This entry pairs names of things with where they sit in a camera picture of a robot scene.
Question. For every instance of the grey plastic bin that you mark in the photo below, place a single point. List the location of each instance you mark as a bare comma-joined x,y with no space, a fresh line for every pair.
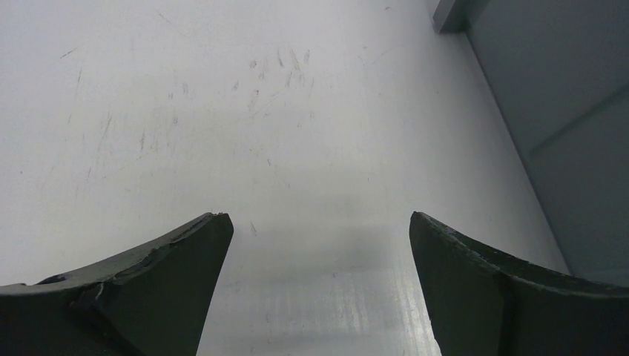
559,73

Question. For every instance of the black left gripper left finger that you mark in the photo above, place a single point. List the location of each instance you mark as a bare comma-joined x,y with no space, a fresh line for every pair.
149,300

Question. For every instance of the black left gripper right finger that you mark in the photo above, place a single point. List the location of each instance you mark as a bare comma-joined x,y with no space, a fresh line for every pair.
482,301

